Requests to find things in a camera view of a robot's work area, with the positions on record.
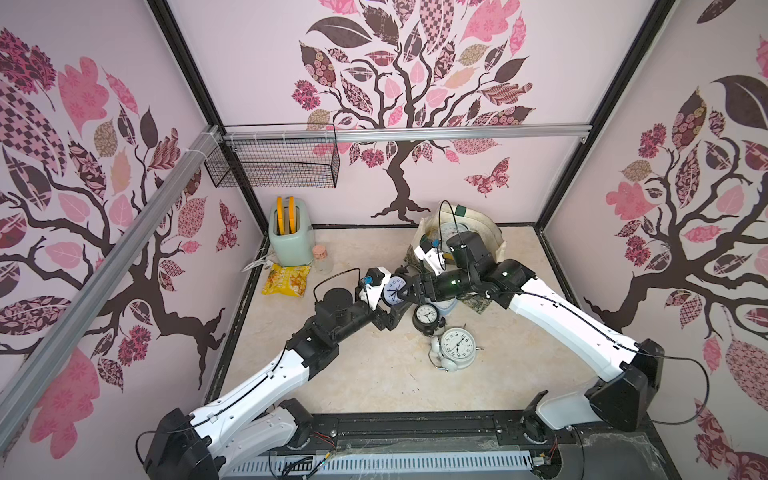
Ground black twin bell clock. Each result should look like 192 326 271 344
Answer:
412 303 446 337

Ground white vented cable duct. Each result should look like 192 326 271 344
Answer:
225 451 534 479

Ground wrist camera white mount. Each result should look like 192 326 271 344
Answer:
414 238 445 276
359 267 391 310

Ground black clock purple face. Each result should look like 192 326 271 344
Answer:
382 274 407 307

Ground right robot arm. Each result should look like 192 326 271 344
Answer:
398 232 664 443

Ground yellow corn chips bag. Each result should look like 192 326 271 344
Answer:
262 264 311 298

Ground yellow toast slice left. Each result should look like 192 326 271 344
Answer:
275 197 285 235

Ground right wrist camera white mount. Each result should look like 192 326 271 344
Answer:
414 238 445 276

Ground aluminium frame rail back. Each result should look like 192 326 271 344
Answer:
223 123 592 143

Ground canvas tote bag green handles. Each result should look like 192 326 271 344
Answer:
400 202 511 314

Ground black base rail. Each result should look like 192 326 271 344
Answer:
295 410 533 452

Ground yellow toast slice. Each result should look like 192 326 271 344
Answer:
275 197 285 235
288 196 298 234

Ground light blue square clock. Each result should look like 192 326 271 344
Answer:
433 299 459 317

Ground glass bottle pink cap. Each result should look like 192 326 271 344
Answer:
312 244 333 274

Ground yellow toast slice right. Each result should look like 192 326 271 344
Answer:
288 196 298 234

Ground aluminium frame rail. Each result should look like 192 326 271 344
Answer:
223 123 592 143
1 125 221 448

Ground aluminium frame rail left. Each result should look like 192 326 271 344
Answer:
1 125 221 448

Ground mint green toaster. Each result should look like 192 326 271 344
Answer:
268 196 315 267

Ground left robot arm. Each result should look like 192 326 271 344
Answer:
142 288 410 479

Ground large white twin bell clock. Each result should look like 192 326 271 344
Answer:
428 327 478 372

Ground black wire basket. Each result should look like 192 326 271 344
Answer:
205 122 341 188

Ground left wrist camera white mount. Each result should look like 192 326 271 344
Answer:
359 267 391 310

